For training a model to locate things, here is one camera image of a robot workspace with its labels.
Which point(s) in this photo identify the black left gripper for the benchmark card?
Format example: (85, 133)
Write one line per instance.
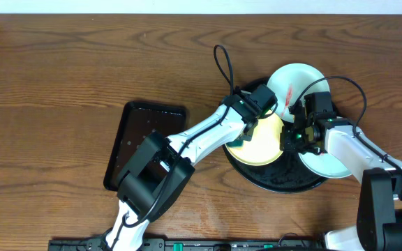
(244, 134)

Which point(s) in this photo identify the light green plate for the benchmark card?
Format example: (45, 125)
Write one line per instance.
(288, 82)
(325, 165)

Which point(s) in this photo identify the black rectangular tray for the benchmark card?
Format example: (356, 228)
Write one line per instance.
(138, 120)

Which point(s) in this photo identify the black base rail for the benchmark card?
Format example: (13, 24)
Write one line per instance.
(158, 244)

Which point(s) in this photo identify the black round tray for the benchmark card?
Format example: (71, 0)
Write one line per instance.
(287, 174)

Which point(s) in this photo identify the yellow plate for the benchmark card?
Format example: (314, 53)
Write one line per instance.
(264, 147)

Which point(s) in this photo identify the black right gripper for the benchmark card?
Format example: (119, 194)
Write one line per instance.
(286, 143)

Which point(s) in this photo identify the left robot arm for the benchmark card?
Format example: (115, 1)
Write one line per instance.
(149, 167)

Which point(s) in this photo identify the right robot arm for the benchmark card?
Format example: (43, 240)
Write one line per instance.
(379, 215)

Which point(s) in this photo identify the green yellow sponge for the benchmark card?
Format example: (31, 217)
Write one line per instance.
(236, 143)

